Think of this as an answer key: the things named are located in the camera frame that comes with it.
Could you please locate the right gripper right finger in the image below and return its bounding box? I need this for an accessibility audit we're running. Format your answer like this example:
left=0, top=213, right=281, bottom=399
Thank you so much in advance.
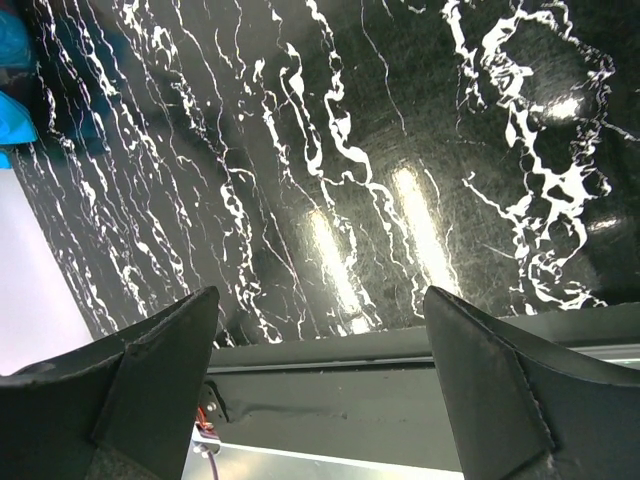
left=423, top=287, right=639, bottom=479

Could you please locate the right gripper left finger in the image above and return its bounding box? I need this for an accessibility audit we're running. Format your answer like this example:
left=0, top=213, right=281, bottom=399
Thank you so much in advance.
left=1, top=286, right=219, bottom=479

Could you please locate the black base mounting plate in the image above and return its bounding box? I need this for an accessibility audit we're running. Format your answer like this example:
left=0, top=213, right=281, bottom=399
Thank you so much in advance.
left=205, top=304, right=639, bottom=472

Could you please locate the blue t shirt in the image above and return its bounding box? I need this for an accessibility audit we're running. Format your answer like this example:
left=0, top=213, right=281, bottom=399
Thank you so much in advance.
left=1, top=1, right=37, bottom=170

